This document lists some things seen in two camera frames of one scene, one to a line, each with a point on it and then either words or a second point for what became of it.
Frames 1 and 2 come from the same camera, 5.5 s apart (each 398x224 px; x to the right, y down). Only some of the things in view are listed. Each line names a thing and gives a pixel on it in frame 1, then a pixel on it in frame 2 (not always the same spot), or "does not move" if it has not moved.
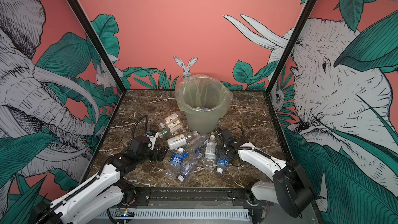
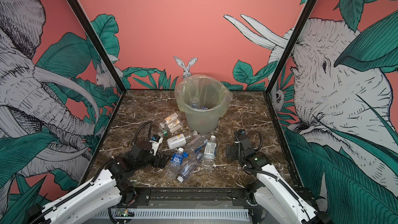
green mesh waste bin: (203, 100) does not move
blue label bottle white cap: (175, 163) does not move
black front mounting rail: (188, 198) does not move
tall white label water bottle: (210, 158) does not move
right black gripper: (219, 151) → (233, 154)
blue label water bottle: (222, 164) → (195, 102)
